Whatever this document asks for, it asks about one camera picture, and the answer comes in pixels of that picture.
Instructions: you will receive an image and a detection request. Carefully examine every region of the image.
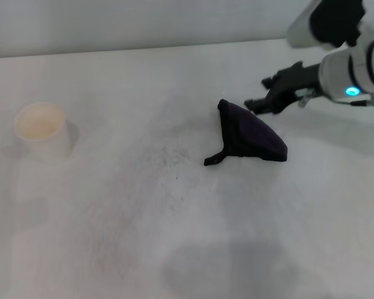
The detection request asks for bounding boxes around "dark purple rag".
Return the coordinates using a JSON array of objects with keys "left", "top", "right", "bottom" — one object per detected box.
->
[{"left": 203, "top": 98, "right": 289, "bottom": 167}]

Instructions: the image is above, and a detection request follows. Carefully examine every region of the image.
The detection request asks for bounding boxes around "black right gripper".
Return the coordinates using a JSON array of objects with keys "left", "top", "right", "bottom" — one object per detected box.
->
[{"left": 243, "top": 60, "right": 324, "bottom": 115}]

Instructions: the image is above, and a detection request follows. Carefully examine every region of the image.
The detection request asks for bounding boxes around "black and white wrist camera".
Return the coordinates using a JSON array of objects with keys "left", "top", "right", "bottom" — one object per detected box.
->
[{"left": 285, "top": 0, "right": 368, "bottom": 50}]

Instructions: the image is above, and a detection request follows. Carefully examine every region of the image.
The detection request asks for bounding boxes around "small silver metal fitting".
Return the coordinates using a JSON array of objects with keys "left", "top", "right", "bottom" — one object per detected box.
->
[{"left": 298, "top": 89, "right": 315, "bottom": 109}]

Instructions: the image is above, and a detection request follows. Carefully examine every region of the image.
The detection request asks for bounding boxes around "white paper cup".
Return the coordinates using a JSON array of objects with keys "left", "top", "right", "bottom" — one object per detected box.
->
[{"left": 13, "top": 102, "right": 79, "bottom": 163}]

